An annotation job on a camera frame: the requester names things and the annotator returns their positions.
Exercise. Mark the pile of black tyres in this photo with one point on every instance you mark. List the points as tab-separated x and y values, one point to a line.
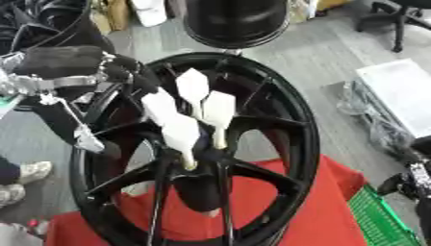
45	22

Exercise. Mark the tan cardboard box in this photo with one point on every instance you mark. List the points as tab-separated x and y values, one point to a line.
112	14

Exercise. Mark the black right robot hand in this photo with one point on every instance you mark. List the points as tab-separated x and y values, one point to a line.
420	179

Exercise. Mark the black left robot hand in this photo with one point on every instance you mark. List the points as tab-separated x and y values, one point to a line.
59	61

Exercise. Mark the white box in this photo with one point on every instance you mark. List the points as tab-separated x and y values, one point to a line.
401	93

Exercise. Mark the person's shoe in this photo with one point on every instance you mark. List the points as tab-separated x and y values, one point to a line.
10	194
35	171

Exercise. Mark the clear plastic bag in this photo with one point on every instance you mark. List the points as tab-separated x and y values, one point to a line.
381	128

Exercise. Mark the green plastic crate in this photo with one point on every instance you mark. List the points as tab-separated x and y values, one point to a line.
381	217

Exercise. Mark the black spoked wheel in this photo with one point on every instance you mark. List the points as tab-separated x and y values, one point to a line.
283	128

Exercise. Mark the black office chair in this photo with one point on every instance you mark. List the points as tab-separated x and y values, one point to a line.
399	19

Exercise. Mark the person's leg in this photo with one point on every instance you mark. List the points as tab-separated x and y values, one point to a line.
8	171

